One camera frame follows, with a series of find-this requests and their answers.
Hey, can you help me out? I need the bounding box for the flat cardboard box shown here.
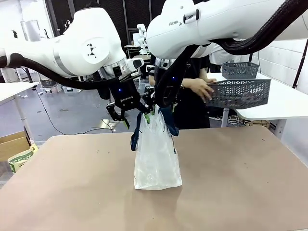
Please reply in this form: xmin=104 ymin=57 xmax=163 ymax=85
xmin=245 ymin=119 xmax=271 ymax=128

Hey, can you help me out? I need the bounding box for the white cables bundle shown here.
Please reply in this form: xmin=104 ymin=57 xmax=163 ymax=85
xmin=211 ymin=115 xmax=246 ymax=126

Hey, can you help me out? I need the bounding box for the person in black shirt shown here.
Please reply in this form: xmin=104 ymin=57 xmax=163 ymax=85
xmin=148 ymin=57 xmax=212 ymax=129

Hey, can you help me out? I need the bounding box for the large gray plastic basket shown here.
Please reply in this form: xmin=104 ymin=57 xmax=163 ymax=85
xmin=205 ymin=78 xmax=272 ymax=110

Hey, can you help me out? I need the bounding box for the black stand pole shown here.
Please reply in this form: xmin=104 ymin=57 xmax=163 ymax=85
xmin=292 ymin=38 xmax=308 ymax=90

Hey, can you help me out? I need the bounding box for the gray metal panel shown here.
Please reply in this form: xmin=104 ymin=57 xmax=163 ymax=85
xmin=20 ymin=20 xmax=40 ymax=43

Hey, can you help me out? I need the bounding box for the small gray plastic basket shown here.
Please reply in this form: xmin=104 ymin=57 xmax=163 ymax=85
xmin=221 ymin=61 xmax=260 ymax=80

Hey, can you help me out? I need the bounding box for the person's right hand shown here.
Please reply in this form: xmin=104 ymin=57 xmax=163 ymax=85
xmin=190 ymin=78 xmax=215 ymax=102

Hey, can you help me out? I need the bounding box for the translucent bag with navy handles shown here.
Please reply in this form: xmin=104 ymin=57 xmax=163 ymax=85
xmin=130 ymin=104 xmax=183 ymax=191

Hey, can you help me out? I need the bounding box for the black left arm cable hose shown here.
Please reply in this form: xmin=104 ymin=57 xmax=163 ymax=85
xmin=0 ymin=52 xmax=128 ymax=101

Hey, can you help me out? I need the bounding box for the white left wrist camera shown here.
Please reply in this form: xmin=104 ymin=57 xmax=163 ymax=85
xmin=125 ymin=57 xmax=145 ymax=73

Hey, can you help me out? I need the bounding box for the white side table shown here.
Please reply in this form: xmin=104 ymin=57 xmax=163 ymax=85
xmin=205 ymin=72 xmax=308 ymax=140

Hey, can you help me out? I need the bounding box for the white desk with leg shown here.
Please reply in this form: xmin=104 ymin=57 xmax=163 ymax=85
xmin=0 ymin=81 xmax=40 ymax=140

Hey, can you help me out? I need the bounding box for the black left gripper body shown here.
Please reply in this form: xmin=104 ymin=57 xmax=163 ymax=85
xmin=107 ymin=80 xmax=142 ymax=111

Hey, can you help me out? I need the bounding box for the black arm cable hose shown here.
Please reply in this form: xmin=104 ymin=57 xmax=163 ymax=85
xmin=0 ymin=52 xmax=128 ymax=101
xmin=166 ymin=0 xmax=301 ymax=80

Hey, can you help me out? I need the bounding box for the person's right forearm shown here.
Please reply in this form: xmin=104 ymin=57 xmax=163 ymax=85
xmin=181 ymin=78 xmax=195 ymax=90

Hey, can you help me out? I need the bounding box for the brown cardboard box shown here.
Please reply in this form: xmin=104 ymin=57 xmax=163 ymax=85
xmin=0 ymin=131 xmax=32 ymax=162

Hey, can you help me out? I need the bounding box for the black floor cable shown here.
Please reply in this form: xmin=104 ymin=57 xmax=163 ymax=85
xmin=33 ymin=88 xmax=116 ymax=135

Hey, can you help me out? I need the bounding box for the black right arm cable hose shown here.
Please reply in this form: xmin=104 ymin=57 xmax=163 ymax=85
xmin=166 ymin=0 xmax=301 ymax=80

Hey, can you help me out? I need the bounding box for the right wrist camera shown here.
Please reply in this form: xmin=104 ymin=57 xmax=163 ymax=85
xmin=156 ymin=57 xmax=173 ymax=70

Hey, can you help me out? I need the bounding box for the green and white printed carton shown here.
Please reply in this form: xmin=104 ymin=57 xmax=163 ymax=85
xmin=8 ymin=143 xmax=39 ymax=173

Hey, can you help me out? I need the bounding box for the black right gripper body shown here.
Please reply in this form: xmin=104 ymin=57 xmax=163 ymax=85
xmin=154 ymin=69 xmax=186 ymax=108

